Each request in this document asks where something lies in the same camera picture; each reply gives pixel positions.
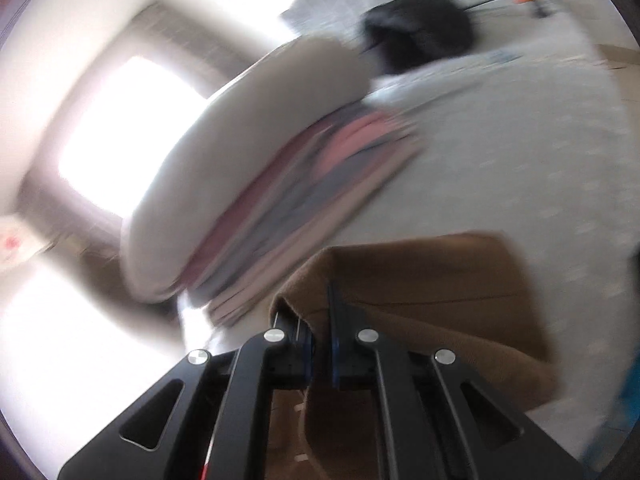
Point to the pink and grey folded quilt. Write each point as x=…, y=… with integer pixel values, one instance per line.
x=310, y=200

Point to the brown coat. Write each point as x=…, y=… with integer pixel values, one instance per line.
x=425, y=280

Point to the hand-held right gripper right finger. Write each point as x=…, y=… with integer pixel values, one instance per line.
x=345, y=355

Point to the grey window curtain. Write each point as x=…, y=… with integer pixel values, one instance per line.
x=200, y=45

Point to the bright window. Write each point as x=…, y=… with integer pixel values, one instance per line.
x=125, y=135

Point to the grey-white rolled duvet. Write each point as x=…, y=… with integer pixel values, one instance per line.
x=225, y=160

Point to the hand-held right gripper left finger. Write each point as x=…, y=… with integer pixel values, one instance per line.
x=299, y=357

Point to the white box with red print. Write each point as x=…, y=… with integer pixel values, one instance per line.
x=15, y=245

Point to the black garment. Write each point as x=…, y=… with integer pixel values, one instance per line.
x=420, y=30

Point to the white bed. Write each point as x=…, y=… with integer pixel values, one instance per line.
x=500, y=160

